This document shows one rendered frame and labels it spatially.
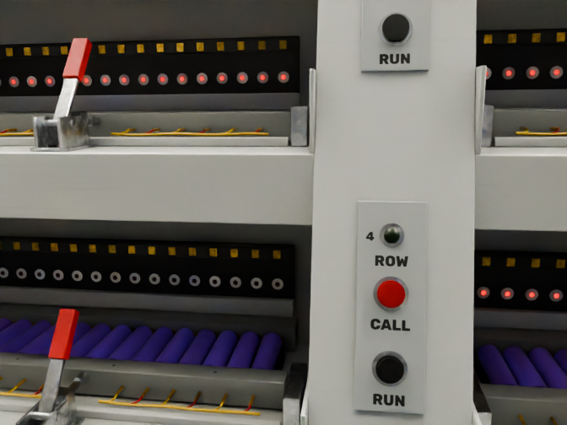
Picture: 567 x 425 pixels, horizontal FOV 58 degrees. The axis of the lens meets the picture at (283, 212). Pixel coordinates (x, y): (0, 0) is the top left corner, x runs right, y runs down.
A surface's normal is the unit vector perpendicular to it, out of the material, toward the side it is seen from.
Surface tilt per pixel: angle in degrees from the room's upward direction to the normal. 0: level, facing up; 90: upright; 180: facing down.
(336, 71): 90
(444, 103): 90
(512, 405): 105
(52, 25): 90
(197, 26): 90
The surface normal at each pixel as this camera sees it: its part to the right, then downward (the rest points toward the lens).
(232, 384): -0.14, 0.21
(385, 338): -0.14, -0.05
